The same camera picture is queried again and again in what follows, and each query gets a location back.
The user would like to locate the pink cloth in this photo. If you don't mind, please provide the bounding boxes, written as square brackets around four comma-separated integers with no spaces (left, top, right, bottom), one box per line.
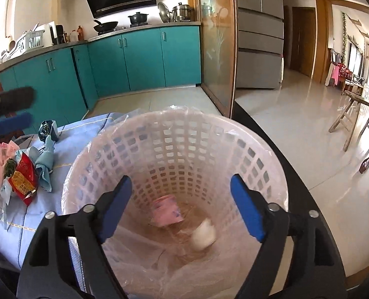
[326,64,344,86]

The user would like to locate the wood framed glass sliding door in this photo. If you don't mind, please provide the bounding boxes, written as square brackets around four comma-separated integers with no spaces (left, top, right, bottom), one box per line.
[187,0,238,119]

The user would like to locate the light blue face mask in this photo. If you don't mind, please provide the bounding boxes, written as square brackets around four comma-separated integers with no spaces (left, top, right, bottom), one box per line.
[34,135,56,192]

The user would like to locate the steel pot lid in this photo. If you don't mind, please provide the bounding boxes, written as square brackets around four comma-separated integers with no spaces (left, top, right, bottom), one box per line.
[157,2,173,23]

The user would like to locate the white crumpled paper ball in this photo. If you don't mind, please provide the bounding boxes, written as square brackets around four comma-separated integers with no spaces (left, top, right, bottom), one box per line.
[191,218,217,251]

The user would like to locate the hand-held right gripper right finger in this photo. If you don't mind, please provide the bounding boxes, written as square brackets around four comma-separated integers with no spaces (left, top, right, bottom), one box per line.
[230,174,348,299]

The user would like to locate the pink plastic waste basket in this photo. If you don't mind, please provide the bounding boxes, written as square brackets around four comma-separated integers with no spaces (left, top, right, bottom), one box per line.
[61,104,289,299]

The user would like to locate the brown wooden door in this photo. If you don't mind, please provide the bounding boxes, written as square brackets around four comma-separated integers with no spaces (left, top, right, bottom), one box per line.
[289,6,317,78]

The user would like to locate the red snack packet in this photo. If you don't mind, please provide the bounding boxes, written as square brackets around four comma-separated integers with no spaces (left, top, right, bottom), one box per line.
[8,152,40,206]

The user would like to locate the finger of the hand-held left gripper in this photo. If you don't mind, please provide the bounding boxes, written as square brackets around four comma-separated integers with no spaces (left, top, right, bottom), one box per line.
[0,86,37,113]
[0,113,34,144]

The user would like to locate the blue striped tablecloth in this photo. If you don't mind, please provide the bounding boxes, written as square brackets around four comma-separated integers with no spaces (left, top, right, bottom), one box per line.
[0,112,132,287]

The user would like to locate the silver refrigerator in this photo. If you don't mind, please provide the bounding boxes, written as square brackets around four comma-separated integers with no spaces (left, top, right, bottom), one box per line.
[236,0,285,90]

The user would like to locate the black wok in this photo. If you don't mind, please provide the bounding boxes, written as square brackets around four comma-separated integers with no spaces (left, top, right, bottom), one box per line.
[93,19,119,33]

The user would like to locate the white dish rack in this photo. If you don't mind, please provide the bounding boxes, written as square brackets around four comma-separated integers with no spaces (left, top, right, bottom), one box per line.
[3,29,47,58]

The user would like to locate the black coffee machine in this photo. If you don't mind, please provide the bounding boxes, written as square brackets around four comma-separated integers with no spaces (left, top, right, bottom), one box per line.
[55,24,66,45]

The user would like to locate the pink crumpled wrapper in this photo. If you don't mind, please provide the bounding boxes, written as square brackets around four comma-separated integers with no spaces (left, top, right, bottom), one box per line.
[0,140,20,188]

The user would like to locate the teal kitchen base cabinets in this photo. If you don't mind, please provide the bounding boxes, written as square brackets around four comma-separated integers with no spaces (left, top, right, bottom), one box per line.
[0,25,202,131]

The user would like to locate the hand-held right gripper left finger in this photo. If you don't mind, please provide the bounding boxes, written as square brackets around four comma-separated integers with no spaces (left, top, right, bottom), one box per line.
[16,175,133,299]

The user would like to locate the steel stock pot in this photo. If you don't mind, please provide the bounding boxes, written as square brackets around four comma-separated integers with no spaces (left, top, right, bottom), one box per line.
[171,2,194,22]

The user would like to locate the wooden dining table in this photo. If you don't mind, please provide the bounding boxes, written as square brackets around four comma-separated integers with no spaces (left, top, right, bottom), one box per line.
[328,90,369,152]

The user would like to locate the dark green snack packet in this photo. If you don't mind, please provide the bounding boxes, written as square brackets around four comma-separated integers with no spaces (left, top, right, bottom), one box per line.
[39,120,59,142]

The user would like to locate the black cooking pot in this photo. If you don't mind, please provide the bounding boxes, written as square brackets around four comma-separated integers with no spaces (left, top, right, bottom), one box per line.
[128,12,149,27]

